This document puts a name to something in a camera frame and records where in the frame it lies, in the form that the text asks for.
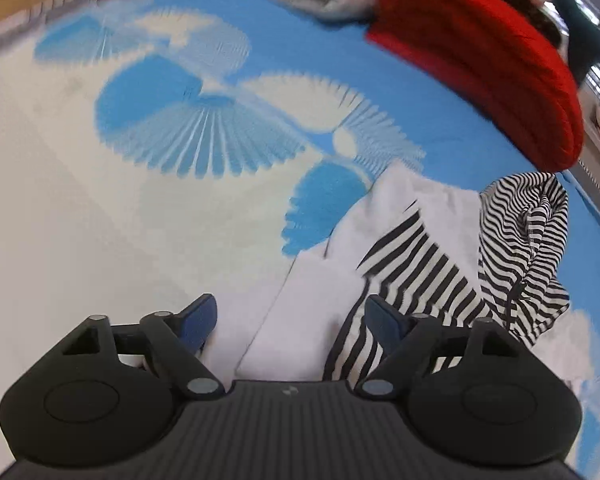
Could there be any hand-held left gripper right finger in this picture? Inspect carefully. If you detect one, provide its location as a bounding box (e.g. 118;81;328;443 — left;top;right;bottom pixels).
355;294;524;401

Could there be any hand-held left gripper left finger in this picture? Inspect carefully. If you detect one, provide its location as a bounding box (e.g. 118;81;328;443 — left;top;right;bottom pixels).
62;294;227;401

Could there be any white garment with striped sleeves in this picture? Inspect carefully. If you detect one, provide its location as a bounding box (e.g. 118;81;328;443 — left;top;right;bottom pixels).
235;159;572;382

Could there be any blue leaf-print blanket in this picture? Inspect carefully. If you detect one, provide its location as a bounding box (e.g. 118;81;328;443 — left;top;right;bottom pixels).
0;0;600;480

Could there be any red knit sweater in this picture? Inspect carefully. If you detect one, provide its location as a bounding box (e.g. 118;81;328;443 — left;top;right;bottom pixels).
366;0;585;173

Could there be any teal cloth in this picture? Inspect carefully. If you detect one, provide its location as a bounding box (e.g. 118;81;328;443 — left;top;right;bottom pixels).
550;0;600;86

